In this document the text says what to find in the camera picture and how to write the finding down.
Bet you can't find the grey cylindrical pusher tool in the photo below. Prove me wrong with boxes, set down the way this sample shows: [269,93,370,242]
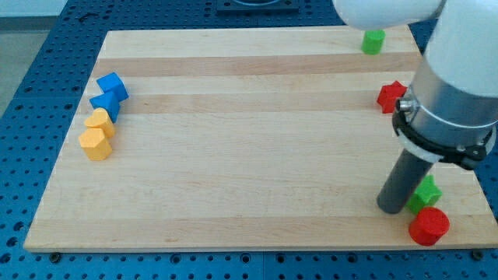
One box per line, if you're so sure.
[377,149,433,214]

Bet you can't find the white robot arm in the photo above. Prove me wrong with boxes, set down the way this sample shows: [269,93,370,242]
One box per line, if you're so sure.
[333,0,497,214]

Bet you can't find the green star block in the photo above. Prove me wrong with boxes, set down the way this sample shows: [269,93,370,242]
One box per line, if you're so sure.
[405,175,443,215]

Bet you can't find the red star block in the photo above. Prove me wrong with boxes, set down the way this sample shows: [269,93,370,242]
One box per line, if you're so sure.
[377,81,408,114]

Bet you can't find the red cylinder block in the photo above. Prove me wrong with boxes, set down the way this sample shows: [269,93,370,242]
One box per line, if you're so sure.
[409,207,451,247]

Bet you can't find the green cylinder block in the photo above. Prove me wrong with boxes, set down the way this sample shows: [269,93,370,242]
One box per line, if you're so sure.
[361,30,386,55]

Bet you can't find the wooden board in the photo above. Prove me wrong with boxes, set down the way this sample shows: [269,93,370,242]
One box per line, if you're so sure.
[23,24,498,254]

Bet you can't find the blue cube block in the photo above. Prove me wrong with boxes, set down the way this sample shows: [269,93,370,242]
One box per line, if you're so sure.
[96,72,129,102]

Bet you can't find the yellow heart block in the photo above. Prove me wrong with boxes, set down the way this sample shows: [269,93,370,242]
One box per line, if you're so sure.
[84,107,116,138]

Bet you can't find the yellow hexagon block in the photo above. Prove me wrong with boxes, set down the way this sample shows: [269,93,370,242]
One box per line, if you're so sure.
[78,128,112,161]

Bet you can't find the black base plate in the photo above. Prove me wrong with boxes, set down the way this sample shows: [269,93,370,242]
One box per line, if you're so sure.
[216,0,300,14]

